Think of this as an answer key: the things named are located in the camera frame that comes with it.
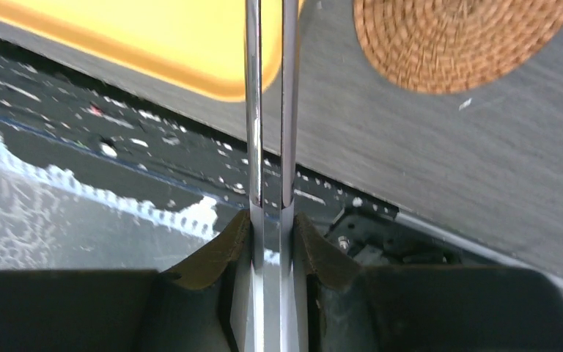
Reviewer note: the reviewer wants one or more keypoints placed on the right woven coaster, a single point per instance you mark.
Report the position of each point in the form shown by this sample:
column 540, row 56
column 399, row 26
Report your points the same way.
column 447, row 47

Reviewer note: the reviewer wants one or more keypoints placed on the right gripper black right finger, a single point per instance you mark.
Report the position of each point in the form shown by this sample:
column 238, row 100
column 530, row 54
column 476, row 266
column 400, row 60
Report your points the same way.
column 344, row 306

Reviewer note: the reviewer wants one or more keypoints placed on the metal tongs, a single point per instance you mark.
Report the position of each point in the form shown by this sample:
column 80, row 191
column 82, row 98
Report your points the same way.
column 293, row 333

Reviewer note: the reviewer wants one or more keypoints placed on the yellow tray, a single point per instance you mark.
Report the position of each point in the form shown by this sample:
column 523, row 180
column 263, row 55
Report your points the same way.
column 196, row 45

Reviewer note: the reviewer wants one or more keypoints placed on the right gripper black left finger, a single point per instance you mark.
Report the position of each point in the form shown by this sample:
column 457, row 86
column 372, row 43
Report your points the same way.
column 199, row 304

